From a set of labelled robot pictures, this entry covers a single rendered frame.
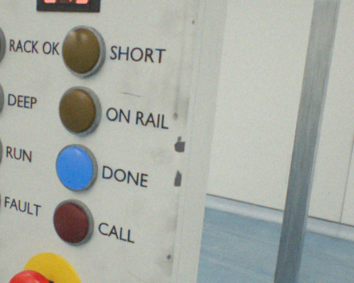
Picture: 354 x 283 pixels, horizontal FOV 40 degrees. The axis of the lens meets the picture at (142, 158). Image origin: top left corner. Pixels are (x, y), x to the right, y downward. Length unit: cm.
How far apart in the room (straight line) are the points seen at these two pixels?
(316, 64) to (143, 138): 117
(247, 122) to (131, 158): 373
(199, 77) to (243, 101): 374
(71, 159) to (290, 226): 122
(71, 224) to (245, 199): 381
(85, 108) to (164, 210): 8
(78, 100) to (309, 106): 117
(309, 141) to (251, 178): 263
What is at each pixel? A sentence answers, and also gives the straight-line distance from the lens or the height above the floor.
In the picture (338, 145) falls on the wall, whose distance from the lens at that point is 386.
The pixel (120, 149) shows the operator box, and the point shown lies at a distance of 29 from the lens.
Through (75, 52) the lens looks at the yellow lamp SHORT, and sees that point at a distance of 30.
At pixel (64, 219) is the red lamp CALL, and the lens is 32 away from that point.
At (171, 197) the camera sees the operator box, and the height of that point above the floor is 105.
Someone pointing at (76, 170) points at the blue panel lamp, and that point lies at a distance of 30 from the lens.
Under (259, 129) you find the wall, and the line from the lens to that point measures 398.
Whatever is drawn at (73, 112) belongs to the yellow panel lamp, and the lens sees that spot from 30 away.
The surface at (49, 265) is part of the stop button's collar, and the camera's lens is 34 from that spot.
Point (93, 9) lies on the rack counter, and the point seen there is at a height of 115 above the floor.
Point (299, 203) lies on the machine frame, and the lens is 147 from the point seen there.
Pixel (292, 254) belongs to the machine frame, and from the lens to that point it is 151.
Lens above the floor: 112
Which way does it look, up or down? 11 degrees down
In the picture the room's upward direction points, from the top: 5 degrees clockwise
